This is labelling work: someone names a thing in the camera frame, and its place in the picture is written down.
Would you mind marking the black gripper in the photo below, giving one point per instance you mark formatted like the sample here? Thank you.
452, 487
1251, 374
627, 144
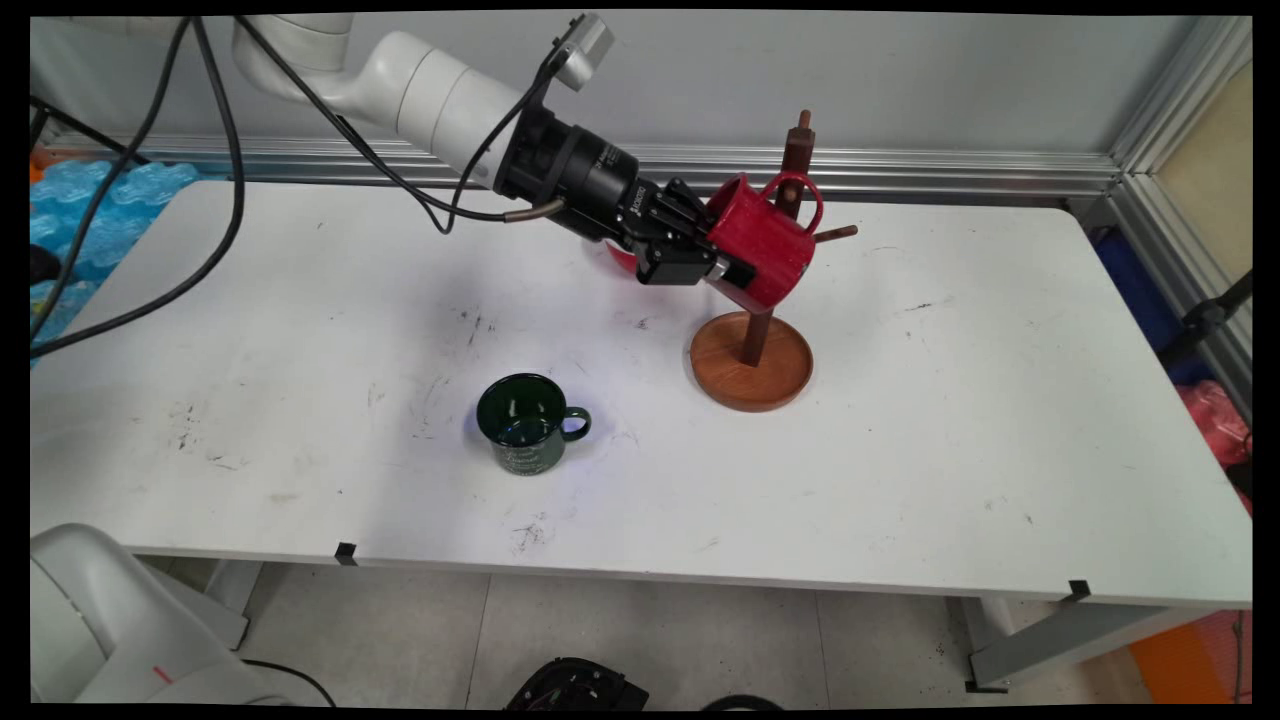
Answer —
590, 175

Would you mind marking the red ceramic mug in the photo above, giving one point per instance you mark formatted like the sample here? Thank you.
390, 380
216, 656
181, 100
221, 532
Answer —
765, 245

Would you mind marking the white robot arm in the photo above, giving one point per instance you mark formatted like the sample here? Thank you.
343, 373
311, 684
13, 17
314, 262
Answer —
420, 85

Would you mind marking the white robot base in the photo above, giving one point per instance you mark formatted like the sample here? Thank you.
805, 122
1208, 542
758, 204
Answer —
100, 620

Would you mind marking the red bowl with white inside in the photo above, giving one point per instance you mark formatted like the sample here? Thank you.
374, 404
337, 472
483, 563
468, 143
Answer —
618, 257

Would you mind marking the brown wooden mug tree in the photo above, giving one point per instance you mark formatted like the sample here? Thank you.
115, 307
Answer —
752, 375

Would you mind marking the dark green enamel mug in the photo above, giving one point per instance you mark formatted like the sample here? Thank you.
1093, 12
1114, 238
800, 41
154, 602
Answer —
525, 440

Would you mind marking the blue box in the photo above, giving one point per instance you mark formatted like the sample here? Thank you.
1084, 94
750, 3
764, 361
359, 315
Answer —
1135, 290

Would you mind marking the black tape marker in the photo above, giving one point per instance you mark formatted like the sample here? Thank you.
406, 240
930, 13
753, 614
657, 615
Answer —
1078, 590
346, 554

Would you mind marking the black device on floor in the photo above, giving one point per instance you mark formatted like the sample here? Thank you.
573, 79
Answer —
575, 688

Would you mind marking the beige panel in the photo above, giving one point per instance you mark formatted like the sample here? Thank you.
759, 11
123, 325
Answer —
1210, 170

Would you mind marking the red plastic bag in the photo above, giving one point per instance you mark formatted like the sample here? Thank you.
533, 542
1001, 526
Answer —
1215, 430

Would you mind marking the blue water bottle pack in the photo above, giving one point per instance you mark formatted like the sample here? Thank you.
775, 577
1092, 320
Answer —
110, 215

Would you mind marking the grey metal table leg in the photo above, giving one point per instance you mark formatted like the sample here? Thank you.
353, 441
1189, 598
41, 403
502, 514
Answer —
215, 600
1080, 640

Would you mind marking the black slanted rod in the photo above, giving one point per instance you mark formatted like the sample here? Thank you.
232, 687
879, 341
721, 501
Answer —
90, 132

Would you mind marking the orange board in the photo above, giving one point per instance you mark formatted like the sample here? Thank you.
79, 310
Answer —
1185, 660

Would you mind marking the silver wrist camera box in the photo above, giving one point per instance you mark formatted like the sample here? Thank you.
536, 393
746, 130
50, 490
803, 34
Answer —
583, 48

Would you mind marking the long aluminium frame rail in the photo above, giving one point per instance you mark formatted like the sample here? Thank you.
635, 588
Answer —
900, 172

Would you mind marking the aluminium frame side rail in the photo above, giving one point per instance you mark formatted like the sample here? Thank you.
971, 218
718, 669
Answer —
1180, 290

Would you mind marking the aluminium frame upright post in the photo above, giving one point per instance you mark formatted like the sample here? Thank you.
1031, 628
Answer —
1180, 90

